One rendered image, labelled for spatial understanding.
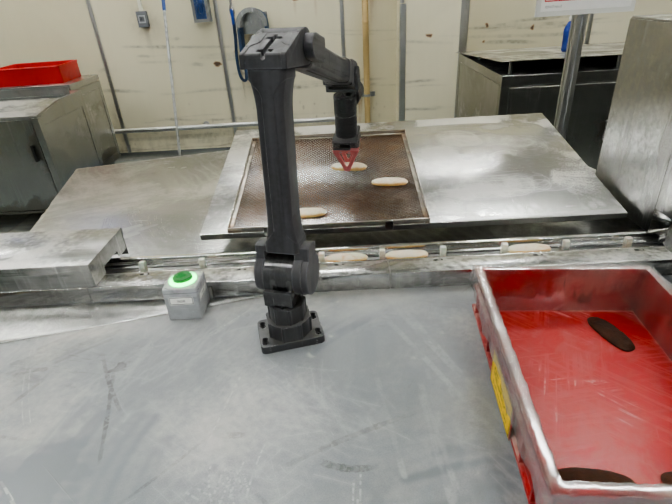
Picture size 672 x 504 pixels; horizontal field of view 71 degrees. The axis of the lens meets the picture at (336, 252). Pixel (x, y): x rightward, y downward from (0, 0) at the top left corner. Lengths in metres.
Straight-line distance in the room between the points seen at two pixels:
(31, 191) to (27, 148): 0.30
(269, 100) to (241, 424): 0.50
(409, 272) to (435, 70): 3.57
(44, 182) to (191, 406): 3.03
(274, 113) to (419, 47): 3.71
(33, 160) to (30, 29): 1.94
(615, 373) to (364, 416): 0.42
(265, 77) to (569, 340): 0.69
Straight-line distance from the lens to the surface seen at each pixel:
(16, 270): 1.22
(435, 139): 1.57
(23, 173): 3.79
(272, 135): 0.77
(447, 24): 4.46
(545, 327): 0.98
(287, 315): 0.86
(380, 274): 1.02
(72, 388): 0.97
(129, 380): 0.93
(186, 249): 1.31
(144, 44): 4.98
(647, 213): 1.32
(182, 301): 1.01
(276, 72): 0.75
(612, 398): 0.88
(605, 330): 0.99
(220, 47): 4.79
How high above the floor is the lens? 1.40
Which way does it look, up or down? 29 degrees down
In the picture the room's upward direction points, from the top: 4 degrees counter-clockwise
